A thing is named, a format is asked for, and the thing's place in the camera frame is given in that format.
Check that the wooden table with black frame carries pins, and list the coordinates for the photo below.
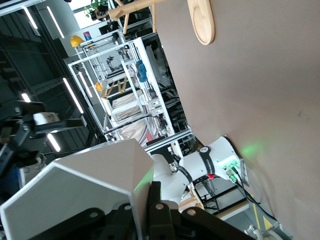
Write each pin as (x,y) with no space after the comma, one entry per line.
(232,208)

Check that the yellow black striped tape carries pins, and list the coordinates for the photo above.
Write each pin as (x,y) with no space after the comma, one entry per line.
(117,87)

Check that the white ceiling light strip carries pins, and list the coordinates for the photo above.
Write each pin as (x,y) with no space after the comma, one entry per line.
(30,17)
(85,84)
(73,95)
(55,22)
(53,142)

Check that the orange hard hat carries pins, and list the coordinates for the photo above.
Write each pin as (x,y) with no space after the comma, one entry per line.
(99,86)

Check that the red and blue box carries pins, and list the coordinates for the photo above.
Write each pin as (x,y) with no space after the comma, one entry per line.
(87,36)

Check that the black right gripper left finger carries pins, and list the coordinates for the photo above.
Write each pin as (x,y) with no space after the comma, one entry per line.
(100,225)

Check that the green potted plant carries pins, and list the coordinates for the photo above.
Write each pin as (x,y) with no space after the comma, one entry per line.
(96,7)

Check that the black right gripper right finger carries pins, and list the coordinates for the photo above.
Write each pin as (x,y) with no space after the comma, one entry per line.
(170,222)

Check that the white metal frame cell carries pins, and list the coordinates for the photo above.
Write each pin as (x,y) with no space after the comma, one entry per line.
(132,45)

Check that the white faceted cup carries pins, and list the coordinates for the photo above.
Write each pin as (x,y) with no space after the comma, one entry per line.
(87,175)

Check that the yellow hard hat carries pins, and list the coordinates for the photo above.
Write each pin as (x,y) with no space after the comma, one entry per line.
(76,40)

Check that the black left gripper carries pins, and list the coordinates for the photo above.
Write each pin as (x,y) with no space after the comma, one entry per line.
(17,140)

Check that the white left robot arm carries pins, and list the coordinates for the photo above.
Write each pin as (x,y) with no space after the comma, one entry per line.
(215,157)

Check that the wooden cup rack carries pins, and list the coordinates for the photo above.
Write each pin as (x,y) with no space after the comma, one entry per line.
(202,25)

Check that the white crumpled sheet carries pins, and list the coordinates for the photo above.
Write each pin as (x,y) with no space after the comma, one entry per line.
(130,107)

